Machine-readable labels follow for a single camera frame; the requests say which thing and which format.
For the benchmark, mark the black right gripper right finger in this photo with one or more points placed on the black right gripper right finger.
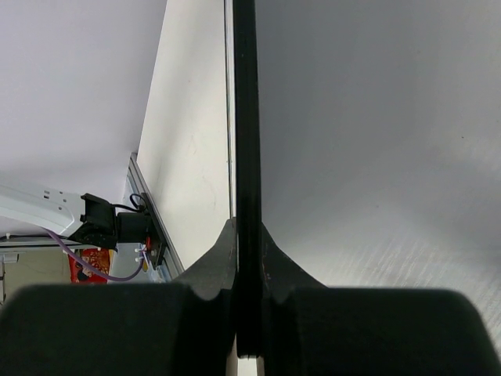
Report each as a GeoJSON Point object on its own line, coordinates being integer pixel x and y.
{"type": "Point", "coordinates": [312, 329]}

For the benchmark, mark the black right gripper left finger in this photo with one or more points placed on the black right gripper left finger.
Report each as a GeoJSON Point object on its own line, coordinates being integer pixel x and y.
{"type": "Point", "coordinates": [182, 327]}

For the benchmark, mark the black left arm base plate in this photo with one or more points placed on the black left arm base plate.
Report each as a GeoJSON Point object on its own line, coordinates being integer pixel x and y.
{"type": "Point", "coordinates": [158, 242]}

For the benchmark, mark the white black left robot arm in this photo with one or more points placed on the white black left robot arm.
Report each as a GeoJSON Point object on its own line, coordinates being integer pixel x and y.
{"type": "Point", "coordinates": [85, 219]}

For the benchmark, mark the black-framed whiteboard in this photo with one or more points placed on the black-framed whiteboard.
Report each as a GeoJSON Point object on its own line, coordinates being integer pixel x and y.
{"type": "Point", "coordinates": [368, 146]}

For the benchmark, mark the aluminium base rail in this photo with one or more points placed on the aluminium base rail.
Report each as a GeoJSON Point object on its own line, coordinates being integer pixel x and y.
{"type": "Point", "coordinates": [171, 267]}

